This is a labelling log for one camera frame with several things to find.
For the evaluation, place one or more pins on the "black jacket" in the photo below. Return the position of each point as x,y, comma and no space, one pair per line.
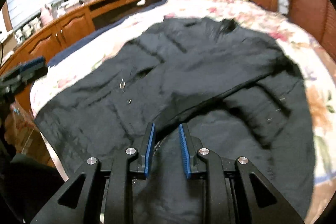
233,87

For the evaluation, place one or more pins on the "navy blue bedsheet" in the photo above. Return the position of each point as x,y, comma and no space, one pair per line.
84,41

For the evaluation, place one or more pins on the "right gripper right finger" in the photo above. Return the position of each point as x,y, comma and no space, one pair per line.
234,191

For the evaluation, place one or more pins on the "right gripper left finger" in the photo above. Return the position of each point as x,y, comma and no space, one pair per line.
101,189

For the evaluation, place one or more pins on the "wooden louvered wardrobe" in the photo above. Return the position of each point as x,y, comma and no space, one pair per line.
316,17

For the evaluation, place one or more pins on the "wooden desk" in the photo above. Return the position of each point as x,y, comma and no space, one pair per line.
61,33

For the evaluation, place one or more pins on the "floral blanket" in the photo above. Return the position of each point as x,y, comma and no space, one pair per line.
296,44

